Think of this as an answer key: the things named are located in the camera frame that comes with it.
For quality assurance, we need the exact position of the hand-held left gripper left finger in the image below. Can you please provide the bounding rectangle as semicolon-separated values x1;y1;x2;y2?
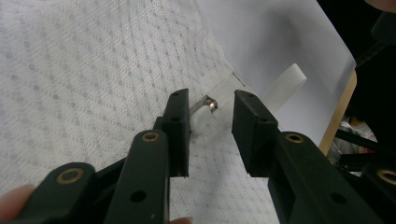
153;88;191;178

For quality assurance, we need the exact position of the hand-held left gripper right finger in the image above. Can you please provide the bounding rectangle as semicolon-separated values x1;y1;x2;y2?
231;89;280;178

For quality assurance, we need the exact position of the white quilted fabric cover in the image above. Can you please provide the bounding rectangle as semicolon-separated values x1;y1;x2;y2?
0;0;281;224

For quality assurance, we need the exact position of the white ribbed strap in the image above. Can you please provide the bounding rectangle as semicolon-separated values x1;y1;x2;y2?
262;63;308;115

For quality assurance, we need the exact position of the black metal frame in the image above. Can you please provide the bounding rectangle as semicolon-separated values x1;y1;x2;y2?
333;128;396;173

